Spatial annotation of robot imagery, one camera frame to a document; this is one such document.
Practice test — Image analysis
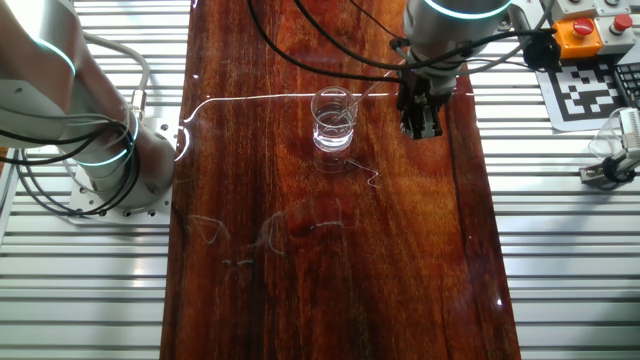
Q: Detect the grey cable with metal connector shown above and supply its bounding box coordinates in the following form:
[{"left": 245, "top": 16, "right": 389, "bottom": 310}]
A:
[{"left": 82, "top": 32, "right": 152, "bottom": 122}]

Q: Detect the black wrist camera unit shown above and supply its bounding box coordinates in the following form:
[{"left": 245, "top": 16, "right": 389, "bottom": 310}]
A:
[{"left": 522, "top": 30, "right": 563, "bottom": 72}]

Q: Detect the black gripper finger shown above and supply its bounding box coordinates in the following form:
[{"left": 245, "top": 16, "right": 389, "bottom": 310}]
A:
[
  {"left": 413, "top": 105, "right": 445, "bottom": 142},
  {"left": 398, "top": 106, "right": 417, "bottom": 137}
]

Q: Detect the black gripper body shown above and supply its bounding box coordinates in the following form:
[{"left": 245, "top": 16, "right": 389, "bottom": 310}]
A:
[{"left": 397, "top": 69, "right": 446, "bottom": 109}]

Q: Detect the clear glass beaker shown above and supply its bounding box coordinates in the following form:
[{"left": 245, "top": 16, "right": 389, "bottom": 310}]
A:
[{"left": 310, "top": 85, "right": 359, "bottom": 153}]

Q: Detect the grey emergency stop box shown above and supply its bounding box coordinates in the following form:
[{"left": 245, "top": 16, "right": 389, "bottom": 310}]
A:
[{"left": 594, "top": 13, "right": 639, "bottom": 56}]

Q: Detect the glossy brown wooden board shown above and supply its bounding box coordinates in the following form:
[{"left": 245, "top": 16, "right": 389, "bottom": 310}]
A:
[{"left": 159, "top": 0, "right": 522, "bottom": 360}]

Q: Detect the grey push button box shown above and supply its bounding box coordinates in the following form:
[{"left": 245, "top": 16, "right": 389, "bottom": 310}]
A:
[
  {"left": 594, "top": 0, "right": 634, "bottom": 17},
  {"left": 549, "top": 0, "right": 601, "bottom": 22}
]

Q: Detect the orange emergency stop box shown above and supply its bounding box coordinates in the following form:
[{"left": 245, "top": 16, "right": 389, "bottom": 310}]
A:
[{"left": 552, "top": 17, "right": 605, "bottom": 61}]

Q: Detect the black keyboard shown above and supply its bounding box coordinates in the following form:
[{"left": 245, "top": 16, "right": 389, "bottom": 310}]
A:
[{"left": 613, "top": 60, "right": 640, "bottom": 110}]

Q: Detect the silver camera mount bracket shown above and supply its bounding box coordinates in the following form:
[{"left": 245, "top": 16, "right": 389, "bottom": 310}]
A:
[{"left": 578, "top": 149, "right": 640, "bottom": 191}]

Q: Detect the thin black cable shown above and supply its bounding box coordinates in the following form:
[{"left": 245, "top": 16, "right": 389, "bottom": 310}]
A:
[{"left": 347, "top": 0, "right": 409, "bottom": 42}]

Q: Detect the thick black cable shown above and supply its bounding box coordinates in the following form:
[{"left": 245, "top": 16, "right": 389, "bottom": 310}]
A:
[
  {"left": 0, "top": 119, "right": 142, "bottom": 217},
  {"left": 0, "top": 127, "right": 139, "bottom": 214},
  {"left": 292, "top": 0, "right": 559, "bottom": 72},
  {"left": 246, "top": 0, "right": 407, "bottom": 85}
]

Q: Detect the black white marker sheet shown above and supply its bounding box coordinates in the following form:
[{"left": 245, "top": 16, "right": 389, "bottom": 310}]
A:
[{"left": 535, "top": 58, "right": 632, "bottom": 135}]

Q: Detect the clear glass rod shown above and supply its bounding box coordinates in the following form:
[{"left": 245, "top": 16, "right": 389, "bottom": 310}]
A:
[{"left": 335, "top": 62, "right": 407, "bottom": 124}]

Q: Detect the silver depth camera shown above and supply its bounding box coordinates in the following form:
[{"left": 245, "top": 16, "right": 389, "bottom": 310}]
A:
[{"left": 618, "top": 106, "right": 640, "bottom": 162}]

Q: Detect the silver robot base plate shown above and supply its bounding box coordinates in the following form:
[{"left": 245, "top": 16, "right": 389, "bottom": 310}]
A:
[{"left": 67, "top": 115, "right": 180, "bottom": 227}]

